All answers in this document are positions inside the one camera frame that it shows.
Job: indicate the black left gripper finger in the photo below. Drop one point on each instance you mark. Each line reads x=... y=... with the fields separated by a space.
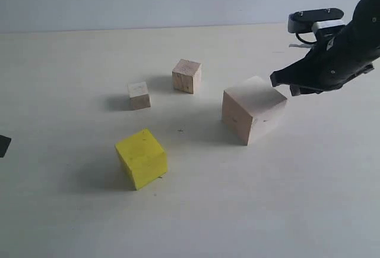
x=4 y=145

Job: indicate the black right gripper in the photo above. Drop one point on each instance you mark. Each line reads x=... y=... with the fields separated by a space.
x=339 y=59

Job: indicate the large pale wooden cube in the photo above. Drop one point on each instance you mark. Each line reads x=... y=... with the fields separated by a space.
x=252 y=108

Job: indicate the medium wooden cube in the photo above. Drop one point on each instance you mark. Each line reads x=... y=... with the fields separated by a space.
x=186 y=76

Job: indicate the yellow cube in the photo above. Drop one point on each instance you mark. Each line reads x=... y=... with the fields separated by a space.
x=142 y=158

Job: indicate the small wooden cube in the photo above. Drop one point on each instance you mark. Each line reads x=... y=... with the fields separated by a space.
x=138 y=95

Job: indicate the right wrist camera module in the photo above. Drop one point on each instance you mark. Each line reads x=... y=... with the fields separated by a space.
x=323 y=23

